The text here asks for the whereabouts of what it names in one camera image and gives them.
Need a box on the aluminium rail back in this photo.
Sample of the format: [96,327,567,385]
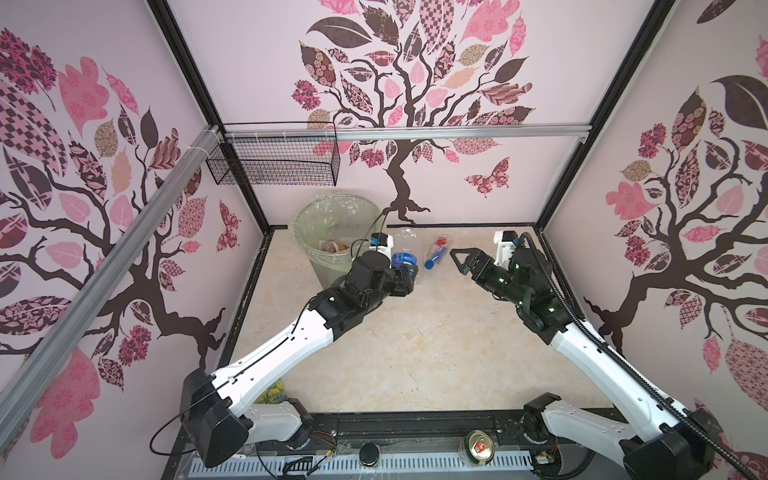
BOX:
[225,123,592,141]

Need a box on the aluminium rail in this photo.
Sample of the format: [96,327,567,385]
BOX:
[225,123,592,141]
[1,125,221,450]

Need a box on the green snack bag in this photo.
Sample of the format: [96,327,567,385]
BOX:
[254,380,288,405]

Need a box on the grey mesh waste bin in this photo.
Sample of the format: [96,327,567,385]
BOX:
[289,193,385,289]

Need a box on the white vented base panel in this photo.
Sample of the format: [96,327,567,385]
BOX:
[186,451,533,479]

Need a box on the aluminium rail left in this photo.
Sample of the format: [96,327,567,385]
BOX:
[1,125,221,450]

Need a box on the small bottle blue label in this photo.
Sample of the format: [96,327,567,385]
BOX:
[391,228,424,282]

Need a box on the tin can on base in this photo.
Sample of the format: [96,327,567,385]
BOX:
[458,430,495,467]

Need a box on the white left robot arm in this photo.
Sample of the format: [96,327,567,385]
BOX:
[180,251,418,468]

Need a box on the black corrugated cable hose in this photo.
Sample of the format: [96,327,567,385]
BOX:
[518,232,763,480]

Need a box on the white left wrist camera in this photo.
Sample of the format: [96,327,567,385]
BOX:
[369,232,394,258]

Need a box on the clear bottle pink blue label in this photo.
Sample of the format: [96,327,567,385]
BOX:
[424,236,450,270]

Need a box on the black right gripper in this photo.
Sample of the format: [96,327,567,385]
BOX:
[450,248,528,311]

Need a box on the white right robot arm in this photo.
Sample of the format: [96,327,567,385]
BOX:
[450,246,718,479]

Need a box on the black wire wall basket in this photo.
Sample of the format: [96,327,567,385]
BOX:
[206,120,341,187]

